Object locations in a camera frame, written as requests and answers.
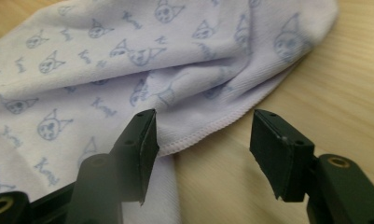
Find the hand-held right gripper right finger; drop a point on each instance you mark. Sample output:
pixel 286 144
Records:
pixel 281 155

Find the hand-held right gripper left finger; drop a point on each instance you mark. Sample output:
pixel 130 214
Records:
pixel 138 155

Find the lavender printed towel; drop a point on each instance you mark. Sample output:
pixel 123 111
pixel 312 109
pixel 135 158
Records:
pixel 113 62

